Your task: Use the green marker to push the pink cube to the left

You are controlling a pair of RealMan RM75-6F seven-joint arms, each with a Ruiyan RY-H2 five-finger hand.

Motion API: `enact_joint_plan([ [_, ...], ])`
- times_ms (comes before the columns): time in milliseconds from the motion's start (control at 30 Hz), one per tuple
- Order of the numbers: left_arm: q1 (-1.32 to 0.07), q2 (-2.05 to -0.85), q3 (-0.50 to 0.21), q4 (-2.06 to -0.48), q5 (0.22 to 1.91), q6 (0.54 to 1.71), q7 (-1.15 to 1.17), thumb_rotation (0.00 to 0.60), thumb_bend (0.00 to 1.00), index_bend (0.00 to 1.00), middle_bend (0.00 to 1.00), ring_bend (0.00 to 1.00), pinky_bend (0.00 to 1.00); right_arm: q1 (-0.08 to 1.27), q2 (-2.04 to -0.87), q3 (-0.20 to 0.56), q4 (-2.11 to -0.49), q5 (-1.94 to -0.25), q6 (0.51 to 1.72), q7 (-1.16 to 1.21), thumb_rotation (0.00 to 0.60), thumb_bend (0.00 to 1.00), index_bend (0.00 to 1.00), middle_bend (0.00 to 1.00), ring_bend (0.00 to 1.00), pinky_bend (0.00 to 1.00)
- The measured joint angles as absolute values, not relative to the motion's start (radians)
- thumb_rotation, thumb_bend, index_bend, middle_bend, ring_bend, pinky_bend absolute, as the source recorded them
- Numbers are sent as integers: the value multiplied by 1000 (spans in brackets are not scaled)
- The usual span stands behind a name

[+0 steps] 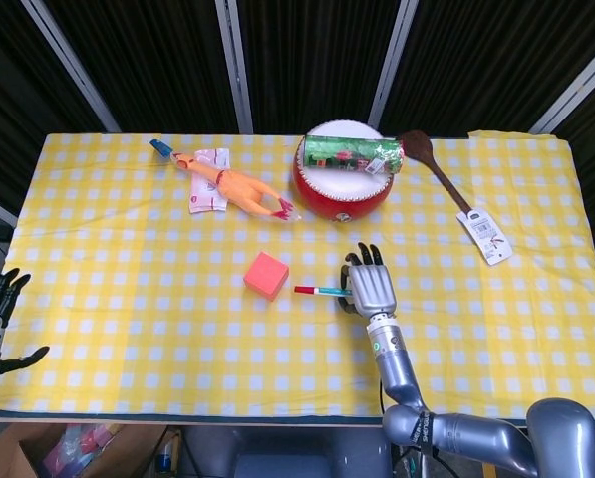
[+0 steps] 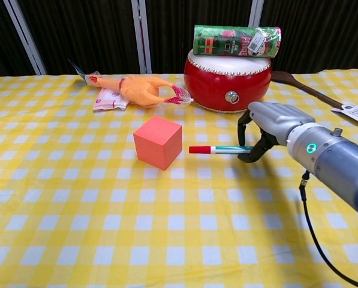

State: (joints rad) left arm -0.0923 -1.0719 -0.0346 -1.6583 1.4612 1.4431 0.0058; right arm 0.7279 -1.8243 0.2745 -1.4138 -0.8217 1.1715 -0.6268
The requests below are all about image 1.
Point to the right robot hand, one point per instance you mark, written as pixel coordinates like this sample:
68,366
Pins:
372,291

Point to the red and green marker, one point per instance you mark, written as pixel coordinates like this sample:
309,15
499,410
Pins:
319,290

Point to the orange red cube block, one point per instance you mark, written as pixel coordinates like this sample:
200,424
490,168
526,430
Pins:
267,276

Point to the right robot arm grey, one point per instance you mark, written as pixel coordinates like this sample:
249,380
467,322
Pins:
396,368

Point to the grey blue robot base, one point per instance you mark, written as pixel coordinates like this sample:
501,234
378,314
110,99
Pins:
287,455

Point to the red drum white skin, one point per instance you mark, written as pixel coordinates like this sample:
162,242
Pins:
342,199

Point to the brown cardboard box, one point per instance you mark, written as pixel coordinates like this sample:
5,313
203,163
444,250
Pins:
13,455

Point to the green foil wrapped roll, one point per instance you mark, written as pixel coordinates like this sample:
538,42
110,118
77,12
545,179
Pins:
352,155

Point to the dark wooden spoon with label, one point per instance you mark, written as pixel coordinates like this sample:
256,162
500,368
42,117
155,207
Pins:
444,174

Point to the plastic bag of colourful items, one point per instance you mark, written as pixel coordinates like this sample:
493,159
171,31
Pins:
78,448

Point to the yellow rubber chicken toy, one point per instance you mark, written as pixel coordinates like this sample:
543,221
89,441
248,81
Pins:
242,189

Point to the yellow white checked tablecloth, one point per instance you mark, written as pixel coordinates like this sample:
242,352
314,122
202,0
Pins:
177,348

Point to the pink white tissue packet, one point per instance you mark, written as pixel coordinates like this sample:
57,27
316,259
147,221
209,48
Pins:
205,195

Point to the small blue clip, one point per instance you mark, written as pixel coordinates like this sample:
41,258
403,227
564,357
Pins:
160,147

